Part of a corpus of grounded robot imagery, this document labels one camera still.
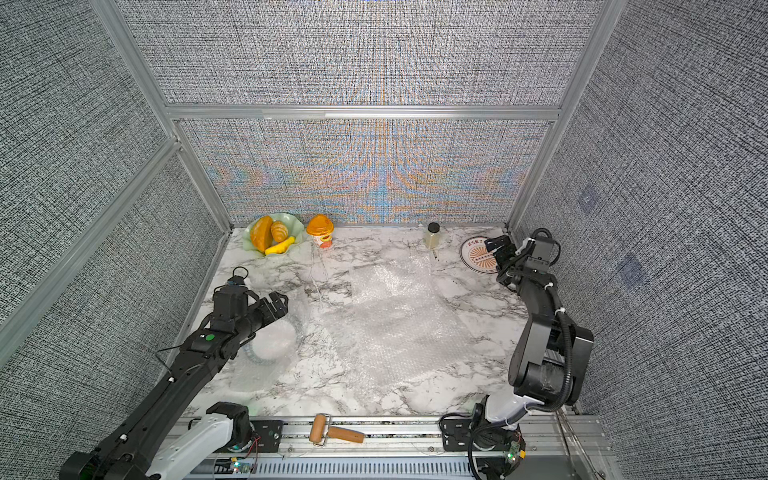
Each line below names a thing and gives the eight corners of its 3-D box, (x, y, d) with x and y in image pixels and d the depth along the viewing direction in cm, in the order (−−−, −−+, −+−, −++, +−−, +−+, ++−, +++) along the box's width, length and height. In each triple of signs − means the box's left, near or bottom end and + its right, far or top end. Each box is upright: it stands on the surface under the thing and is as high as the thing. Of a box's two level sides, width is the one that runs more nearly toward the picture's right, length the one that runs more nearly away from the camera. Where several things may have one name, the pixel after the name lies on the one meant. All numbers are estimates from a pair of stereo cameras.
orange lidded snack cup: (308, 248, 112) (304, 234, 107) (312, 228, 119) (309, 214, 113) (332, 248, 112) (329, 234, 107) (335, 228, 119) (332, 214, 113)
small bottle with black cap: (426, 249, 112) (429, 233, 106) (425, 238, 116) (428, 222, 109) (438, 249, 112) (441, 233, 106) (436, 238, 116) (439, 222, 109)
